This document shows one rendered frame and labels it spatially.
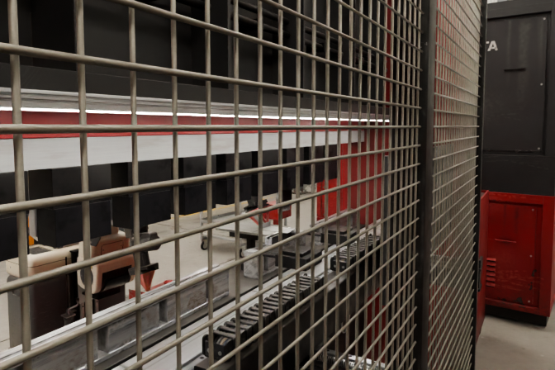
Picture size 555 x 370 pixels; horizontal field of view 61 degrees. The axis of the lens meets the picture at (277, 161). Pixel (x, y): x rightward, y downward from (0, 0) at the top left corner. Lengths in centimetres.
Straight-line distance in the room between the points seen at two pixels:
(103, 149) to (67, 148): 9
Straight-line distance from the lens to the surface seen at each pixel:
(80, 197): 18
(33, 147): 103
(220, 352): 92
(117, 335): 127
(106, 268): 238
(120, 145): 116
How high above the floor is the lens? 143
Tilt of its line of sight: 4 degrees down
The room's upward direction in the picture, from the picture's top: straight up
